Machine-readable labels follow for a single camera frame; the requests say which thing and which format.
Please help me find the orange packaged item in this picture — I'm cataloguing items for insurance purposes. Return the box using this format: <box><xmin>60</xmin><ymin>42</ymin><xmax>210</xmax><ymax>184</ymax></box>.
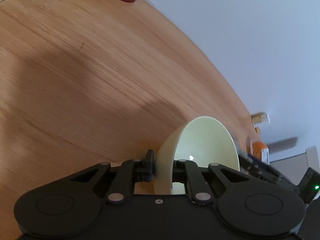
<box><xmin>246</xmin><ymin>137</ymin><xmax>270</xmax><ymax>165</ymax></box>

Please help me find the cream ceramic bowl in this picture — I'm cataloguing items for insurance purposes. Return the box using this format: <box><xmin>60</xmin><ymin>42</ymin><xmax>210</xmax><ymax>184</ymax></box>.
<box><xmin>153</xmin><ymin>116</ymin><xmax>240</xmax><ymax>194</ymax></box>

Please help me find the small white-capped jar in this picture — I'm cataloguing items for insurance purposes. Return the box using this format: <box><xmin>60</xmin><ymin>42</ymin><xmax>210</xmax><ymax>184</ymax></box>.
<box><xmin>251</xmin><ymin>112</ymin><xmax>270</xmax><ymax>128</ymax></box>

